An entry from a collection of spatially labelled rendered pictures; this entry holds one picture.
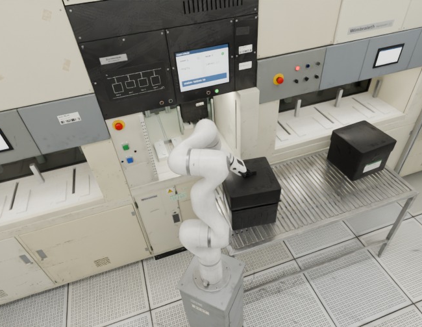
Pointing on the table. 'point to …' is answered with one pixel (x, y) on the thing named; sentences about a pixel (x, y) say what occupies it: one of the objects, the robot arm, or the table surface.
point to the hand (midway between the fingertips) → (247, 172)
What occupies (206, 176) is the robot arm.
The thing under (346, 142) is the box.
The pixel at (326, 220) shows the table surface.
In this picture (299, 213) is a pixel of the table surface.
